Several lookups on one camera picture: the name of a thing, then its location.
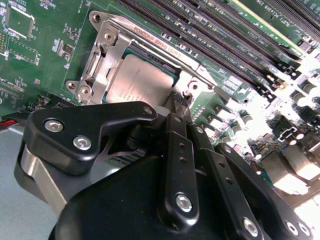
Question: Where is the metal CPU socket cover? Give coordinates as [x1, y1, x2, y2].
[79, 17, 201, 106]

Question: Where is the silver CPU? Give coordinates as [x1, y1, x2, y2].
[103, 47, 181, 106]

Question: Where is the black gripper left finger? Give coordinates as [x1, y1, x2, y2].
[13, 91, 201, 227]

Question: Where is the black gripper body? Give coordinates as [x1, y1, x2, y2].
[47, 152, 236, 240]

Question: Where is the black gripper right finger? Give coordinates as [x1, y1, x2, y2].
[178, 93, 316, 240]

